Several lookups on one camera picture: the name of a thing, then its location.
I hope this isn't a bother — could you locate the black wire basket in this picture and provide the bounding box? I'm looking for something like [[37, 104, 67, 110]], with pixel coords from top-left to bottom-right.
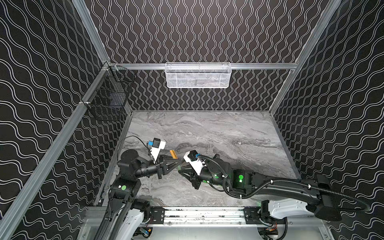
[[85, 66, 137, 122]]

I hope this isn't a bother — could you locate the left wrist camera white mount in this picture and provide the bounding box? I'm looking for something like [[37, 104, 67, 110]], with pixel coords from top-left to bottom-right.
[[148, 138, 166, 164]]

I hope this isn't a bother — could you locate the aluminium corner frame post left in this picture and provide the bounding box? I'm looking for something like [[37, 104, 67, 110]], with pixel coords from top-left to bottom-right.
[[73, 0, 110, 63]]

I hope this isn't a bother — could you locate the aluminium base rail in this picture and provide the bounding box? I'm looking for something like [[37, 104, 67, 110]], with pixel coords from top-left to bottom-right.
[[83, 205, 328, 229]]

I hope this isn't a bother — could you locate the aluminium corner frame post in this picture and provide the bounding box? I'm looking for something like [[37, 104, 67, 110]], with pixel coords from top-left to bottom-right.
[[73, 0, 110, 63], [269, 0, 342, 116]]

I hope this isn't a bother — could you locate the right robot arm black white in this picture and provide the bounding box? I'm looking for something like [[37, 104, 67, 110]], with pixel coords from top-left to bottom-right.
[[179, 151, 371, 222]]

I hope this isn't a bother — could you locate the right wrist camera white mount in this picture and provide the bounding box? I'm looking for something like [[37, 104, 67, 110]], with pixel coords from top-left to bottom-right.
[[184, 150, 207, 176]]

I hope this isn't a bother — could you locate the aluminium back horizontal rail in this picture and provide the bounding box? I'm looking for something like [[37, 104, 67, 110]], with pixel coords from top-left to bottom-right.
[[110, 63, 298, 71]]

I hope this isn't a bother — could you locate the orange pen cap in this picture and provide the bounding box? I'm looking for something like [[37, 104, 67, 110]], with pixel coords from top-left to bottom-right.
[[170, 150, 177, 159]]

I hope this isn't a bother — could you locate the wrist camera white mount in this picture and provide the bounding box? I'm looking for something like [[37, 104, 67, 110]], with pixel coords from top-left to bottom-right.
[[184, 150, 207, 176], [148, 138, 166, 164]]

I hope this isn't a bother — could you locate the aluminium corner frame post right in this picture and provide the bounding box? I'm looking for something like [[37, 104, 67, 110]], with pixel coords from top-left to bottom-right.
[[269, 0, 342, 116]]

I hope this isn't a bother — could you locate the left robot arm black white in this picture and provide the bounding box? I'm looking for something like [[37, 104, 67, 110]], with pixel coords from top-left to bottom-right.
[[94, 149, 182, 240]]

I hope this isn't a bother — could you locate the aluminium horizontal rail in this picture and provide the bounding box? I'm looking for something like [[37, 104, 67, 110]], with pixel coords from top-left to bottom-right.
[[110, 63, 298, 71], [1, 63, 109, 240]]

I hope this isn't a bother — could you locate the white wire mesh basket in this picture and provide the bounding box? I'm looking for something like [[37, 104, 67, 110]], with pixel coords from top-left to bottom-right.
[[165, 67, 232, 89]]

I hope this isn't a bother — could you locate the aluminium left horizontal rail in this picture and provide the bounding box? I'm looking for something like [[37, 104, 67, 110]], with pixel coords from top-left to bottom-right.
[[1, 63, 109, 240]]

